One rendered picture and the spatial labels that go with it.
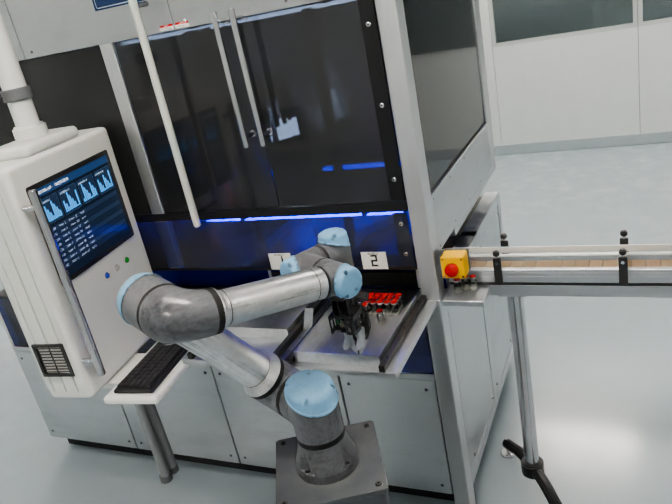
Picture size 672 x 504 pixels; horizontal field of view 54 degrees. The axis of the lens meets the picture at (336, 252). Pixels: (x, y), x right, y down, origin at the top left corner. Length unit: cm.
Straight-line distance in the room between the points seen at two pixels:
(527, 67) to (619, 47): 78
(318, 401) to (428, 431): 94
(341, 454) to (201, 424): 137
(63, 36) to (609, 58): 494
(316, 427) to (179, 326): 42
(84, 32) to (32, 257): 78
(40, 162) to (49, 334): 51
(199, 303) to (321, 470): 52
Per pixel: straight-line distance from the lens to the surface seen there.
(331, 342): 196
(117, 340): 233
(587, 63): 646
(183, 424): 296
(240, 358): 153
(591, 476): 275
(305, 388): 153
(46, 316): 216
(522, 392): 239
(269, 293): 138
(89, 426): 337
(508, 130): 666
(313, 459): 159
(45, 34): 253
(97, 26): 237
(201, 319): 130
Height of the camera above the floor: 184
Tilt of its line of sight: 22 degrees down
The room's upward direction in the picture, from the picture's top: 12 degrees counter-clockwise
